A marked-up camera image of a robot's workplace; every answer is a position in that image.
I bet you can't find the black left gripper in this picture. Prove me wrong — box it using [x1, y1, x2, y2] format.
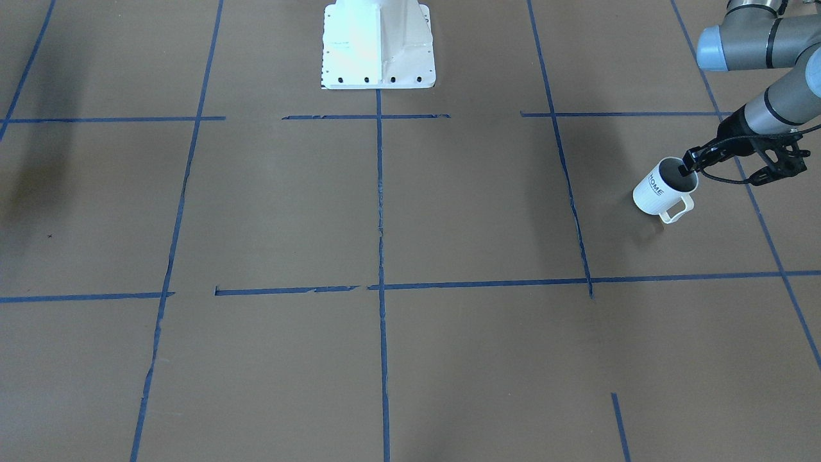
[678, 107, 768, 176]

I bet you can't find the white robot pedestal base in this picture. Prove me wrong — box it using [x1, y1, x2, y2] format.
[321, 1, 437, 90]

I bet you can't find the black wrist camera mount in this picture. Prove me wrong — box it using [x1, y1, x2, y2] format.
[747, 132, 811, 186]

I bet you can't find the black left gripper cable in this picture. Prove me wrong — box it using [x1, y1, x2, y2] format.
[698, 122, 821, 186]

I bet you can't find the white ribbed mug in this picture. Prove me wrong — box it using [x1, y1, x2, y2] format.
[632, 157, 700, 225]

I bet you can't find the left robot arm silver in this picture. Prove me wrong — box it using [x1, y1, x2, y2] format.
[679, 1, 819, 186]

